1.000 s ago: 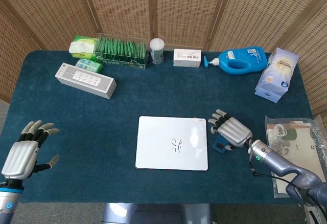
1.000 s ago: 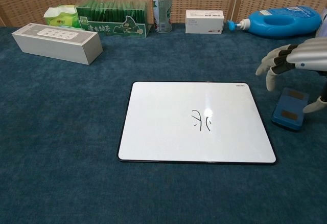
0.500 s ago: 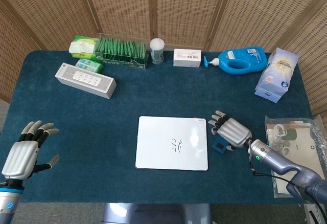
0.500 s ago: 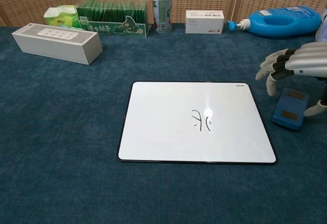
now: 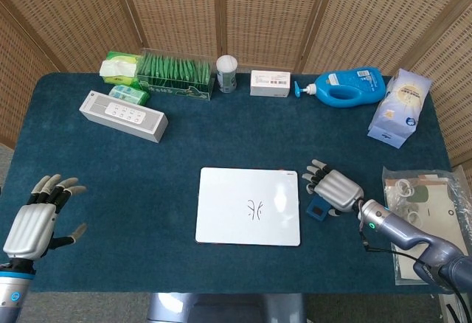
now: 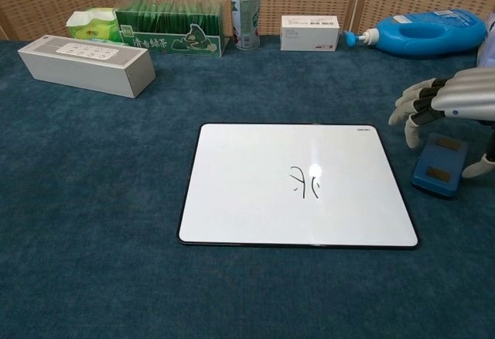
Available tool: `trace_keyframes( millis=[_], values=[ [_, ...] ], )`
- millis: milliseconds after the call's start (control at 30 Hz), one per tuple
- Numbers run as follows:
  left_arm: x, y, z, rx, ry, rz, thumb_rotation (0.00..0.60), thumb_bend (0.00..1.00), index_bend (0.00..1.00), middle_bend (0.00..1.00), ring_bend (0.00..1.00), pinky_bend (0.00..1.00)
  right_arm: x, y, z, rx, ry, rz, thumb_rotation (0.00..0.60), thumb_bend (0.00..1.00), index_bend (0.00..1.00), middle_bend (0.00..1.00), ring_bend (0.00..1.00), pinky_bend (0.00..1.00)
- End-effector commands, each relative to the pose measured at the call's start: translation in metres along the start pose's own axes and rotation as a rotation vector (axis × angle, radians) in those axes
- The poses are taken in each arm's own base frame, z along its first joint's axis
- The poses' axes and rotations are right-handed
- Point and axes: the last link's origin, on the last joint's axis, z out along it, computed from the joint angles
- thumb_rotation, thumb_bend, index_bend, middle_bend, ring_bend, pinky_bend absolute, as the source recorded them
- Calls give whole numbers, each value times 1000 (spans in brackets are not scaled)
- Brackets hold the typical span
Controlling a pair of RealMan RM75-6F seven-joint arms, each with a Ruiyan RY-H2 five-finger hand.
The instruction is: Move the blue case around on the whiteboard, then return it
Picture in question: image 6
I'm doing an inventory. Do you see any dark teal table mat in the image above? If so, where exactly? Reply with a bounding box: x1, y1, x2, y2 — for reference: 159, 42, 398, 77
0, 35, 495, 339

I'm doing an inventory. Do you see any white-lid cylindrical can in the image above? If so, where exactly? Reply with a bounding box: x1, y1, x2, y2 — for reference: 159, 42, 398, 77
230, 0, 263, 50

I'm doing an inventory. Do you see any blue whiteboard eraser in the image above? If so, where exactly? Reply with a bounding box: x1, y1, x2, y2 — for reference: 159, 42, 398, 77
410, 132, 469, 200

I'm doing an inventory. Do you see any blue pump detergent bottle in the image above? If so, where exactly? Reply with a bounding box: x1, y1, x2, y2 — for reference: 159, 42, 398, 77
343, 9, 487, 60

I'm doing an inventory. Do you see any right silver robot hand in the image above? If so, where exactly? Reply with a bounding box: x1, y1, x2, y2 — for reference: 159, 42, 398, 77
388, 63, 495, 180

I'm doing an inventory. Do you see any clear green tea sachet box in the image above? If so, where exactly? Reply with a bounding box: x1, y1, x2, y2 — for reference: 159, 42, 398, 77
114, 0, 226, 58

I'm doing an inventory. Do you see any small white whiteboard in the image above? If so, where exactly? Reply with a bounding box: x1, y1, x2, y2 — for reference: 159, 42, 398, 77
176, 122, 421, 249

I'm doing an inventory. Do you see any small white carton box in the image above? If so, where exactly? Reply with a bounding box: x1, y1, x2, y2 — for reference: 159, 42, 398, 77
280, 15, 340, 52

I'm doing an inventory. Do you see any green tissue pack open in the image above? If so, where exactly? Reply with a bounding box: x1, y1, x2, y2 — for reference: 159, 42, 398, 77
65, 7, 119, 42

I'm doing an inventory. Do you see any small green tissue pack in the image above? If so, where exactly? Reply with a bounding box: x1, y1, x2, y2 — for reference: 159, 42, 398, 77
89, 36, 128, 46

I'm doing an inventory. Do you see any white rectangular speaker box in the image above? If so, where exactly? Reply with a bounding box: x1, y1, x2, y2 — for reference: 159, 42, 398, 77
17, 35, 156, 99

